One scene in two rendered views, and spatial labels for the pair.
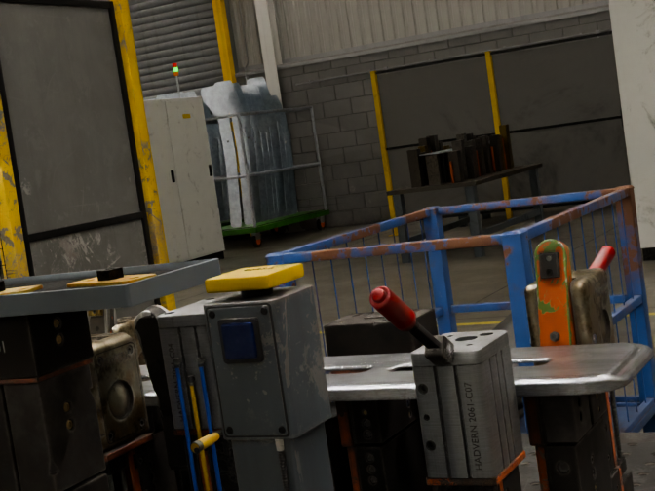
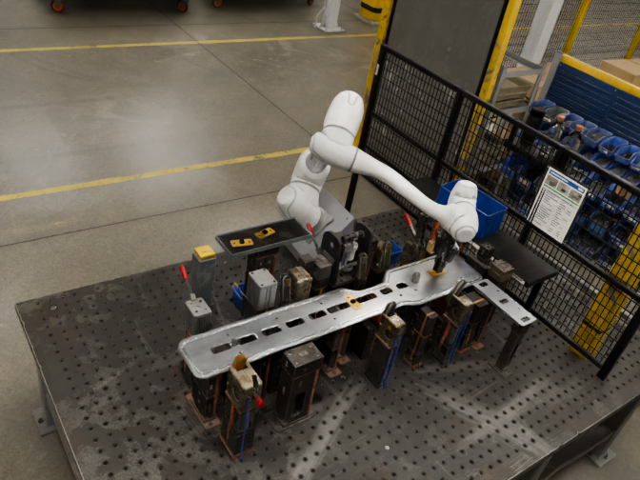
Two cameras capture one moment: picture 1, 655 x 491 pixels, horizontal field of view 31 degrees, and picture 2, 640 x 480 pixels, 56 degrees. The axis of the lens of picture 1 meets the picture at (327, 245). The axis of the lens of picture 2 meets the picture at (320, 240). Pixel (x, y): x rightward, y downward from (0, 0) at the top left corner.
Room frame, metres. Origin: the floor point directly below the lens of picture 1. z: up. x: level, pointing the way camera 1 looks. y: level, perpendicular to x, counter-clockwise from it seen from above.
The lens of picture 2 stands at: (1.97, -1.46, 2.55)
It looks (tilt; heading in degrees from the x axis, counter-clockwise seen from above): 35 degrees down; 111
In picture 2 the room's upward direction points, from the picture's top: 12 degrees clockwise
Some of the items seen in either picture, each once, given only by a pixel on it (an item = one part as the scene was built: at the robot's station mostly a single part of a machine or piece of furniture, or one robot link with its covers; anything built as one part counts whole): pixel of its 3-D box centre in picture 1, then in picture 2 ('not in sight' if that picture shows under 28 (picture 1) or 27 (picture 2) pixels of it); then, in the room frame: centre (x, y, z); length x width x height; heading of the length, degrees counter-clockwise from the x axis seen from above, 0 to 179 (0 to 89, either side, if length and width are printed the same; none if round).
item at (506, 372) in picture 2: not in sight; (511, 345); (2.10, 0.71, 0.84); 0.11 x 0.06 x 0.29; 152
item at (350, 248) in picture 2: not in sight; (340, 276); (1.34, 0.52, 0.94); 0.18 x 0.13 x 0.49; 62
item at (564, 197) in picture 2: not in sight; (556, 205); (2.04, 1.19, 1.30); 0.23 x 0.02 x 0.31; 152
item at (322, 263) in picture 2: not in sight; (313, 295); (1.28, 0.40, 0.89); 0.13 x 0.11 x 0.38; 152
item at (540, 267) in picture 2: not in sight; (471, 226); (1.72, 1.23, 1.02); 0.90 x 0.22 x 0.03; 152
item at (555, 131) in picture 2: not in sight; (553, 135); (1.90, 1.36, 1.53); 0.06 x 0.06 x 0.20
